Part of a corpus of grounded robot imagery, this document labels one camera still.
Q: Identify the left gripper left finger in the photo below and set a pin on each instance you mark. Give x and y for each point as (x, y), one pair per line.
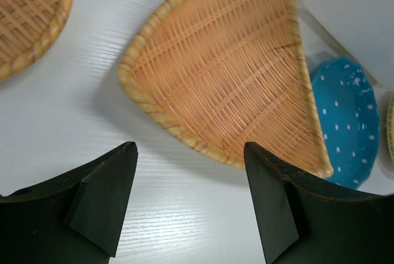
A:
(75, 217)

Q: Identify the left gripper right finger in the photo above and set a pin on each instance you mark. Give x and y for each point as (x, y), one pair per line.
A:
(304, 219)

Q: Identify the blue polka-dot ceramic plate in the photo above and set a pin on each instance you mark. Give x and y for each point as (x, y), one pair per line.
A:
(349, 119)

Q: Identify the round bamboo plate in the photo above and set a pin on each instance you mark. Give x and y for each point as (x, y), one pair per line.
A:
(390, 129)

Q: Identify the fan-shaped woven basket plate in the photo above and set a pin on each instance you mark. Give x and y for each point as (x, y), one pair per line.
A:
(217, 74)

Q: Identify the boat-shaped woven basket plate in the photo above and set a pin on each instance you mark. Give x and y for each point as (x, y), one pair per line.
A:
(28, 30)

